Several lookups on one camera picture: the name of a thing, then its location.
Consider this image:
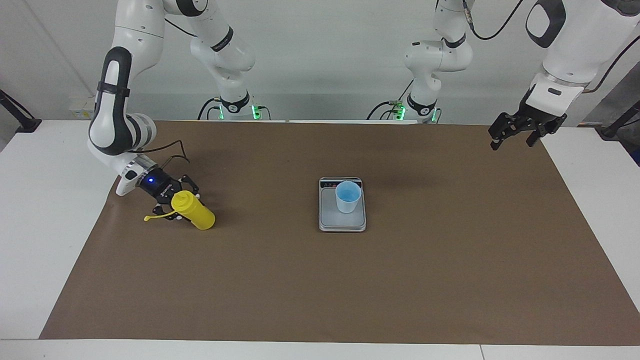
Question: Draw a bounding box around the silver digital kitchen scale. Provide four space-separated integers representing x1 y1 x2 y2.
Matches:
318 176 367 233

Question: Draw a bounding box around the black base cable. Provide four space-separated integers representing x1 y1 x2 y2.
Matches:
366 79 416 121
197 96 223 121

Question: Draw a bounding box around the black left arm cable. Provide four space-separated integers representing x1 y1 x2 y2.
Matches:
461 0 634 94

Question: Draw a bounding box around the black clamp stand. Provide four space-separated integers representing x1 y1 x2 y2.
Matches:
600 99 640 140
0 89 42 134

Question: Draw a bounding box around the brown paper mat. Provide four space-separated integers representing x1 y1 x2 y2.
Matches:
39 120 640 347

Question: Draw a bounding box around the white wall socket strip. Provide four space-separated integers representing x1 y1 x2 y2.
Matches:
69 97 98 120

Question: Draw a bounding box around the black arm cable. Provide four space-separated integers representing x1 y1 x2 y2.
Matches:
461 0 634 94
131 15 199 171

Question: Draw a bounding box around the yellow squeeze bottle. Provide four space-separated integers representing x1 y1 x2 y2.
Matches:
144 190 216 231

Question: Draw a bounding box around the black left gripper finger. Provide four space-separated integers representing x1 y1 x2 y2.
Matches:
525 117 569 148
488 113 524 151

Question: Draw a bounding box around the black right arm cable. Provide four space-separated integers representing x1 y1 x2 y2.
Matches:
131 15 199 171

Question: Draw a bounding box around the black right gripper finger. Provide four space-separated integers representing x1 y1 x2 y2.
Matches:
174 174 201 197
151 199 184 224

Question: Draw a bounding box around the light blue plastic cup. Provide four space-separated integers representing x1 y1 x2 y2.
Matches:
335 181 362 214

